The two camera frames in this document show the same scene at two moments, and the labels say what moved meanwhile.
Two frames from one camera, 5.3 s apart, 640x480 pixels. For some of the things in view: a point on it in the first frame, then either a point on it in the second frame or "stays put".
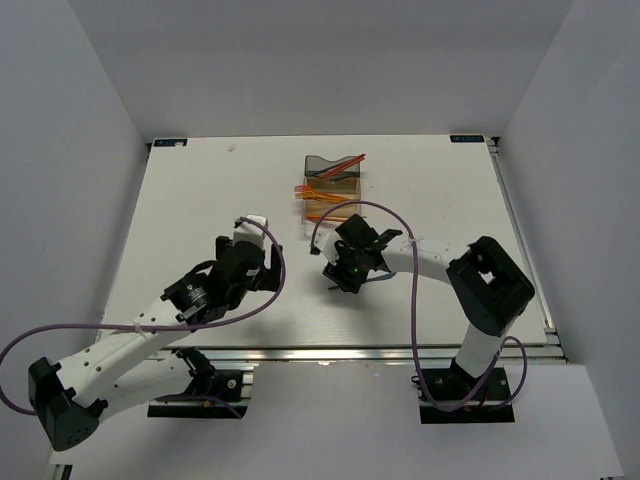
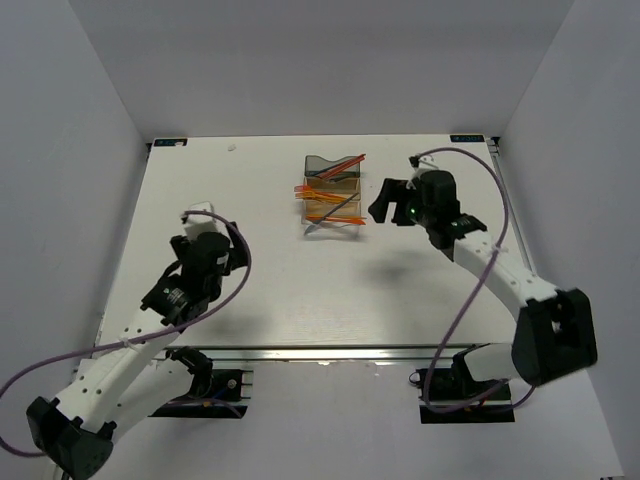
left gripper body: [264, 280] to [215, 287]
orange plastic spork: [313, 193] stays put
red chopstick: [356, 161] stays put
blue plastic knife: [368, 280] to [331, 212]
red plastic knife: [326, 218] stays put
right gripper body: [349, 270] to [423, 215]
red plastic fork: [305, 188] stays put
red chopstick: [342, 168] stays put
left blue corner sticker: [170, 142] stays put
